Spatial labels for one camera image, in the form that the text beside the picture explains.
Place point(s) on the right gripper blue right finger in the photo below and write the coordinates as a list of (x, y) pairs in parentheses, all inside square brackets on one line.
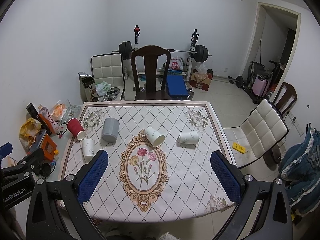
[(228, 175)]

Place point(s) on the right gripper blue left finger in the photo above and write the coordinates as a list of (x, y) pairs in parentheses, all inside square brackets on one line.
[(90, 174)]

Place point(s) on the red ribbed paper cup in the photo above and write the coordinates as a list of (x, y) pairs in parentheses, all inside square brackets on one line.
[(76, 129)]

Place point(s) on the white paper cup left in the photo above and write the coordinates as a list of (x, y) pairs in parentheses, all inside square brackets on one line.
[(87, 146)]

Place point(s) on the white paper cup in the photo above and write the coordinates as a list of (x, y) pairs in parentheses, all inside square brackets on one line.
[(87, 146), (191, 137), (154, 137)]

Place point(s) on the white paper cup right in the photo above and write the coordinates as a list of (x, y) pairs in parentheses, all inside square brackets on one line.
[(191, 137)]

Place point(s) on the grey plastic cup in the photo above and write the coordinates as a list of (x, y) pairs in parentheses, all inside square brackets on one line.
[(110, 130)]

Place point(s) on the white paper cup centre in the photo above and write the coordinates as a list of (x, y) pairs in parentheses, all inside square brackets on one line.
[(154, 137)]

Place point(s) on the yellow tool on chair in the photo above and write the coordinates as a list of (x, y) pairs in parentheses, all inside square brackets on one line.
[(239, 148)]

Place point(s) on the black headphones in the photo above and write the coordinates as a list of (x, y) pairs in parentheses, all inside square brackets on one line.
[(47, 169)]

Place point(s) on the orange box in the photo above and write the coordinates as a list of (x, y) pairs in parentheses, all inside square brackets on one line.
[(49, 147)]

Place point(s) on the yellow plastic bag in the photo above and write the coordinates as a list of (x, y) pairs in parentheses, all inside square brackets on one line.
[(28, 132)]

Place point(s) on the white padded chair right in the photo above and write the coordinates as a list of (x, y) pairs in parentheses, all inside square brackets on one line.
[(260, 132)]

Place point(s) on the white padded chair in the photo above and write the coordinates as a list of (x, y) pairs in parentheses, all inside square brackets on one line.
[(109, 68), (260, 132)]

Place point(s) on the floral patterned tablecloth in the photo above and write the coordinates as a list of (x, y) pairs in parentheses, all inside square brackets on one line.
[(146, 184)]

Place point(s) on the blue clothes pile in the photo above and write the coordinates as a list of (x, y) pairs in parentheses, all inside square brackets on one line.
[(299, 169)]

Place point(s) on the black cylinder speaker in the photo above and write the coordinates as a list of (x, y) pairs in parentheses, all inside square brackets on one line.
[(35, 115)]

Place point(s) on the pink drink bottle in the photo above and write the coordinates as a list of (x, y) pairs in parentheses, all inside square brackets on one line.
[(47, 118)]

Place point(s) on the silver black carton box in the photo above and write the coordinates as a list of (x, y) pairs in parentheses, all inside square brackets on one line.
[(88, 90)]

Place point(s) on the pink suitcase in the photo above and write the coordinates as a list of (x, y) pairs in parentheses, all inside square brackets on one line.
[(260, 86)]

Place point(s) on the cardboard box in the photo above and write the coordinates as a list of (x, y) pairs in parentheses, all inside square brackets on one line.
[(201, 81)]

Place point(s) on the dark wooden chair right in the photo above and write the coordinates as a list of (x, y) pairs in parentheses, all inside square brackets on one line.
[(285, 98)]

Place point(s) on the dark wooden chair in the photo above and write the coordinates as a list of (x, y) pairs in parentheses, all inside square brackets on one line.
[(150, 55), (285, 98)]

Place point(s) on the blue weight bench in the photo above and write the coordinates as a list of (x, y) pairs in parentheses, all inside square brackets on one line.
[(176, 86)]

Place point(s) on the white padded chair back left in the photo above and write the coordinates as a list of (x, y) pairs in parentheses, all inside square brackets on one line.
[(109, 68)]

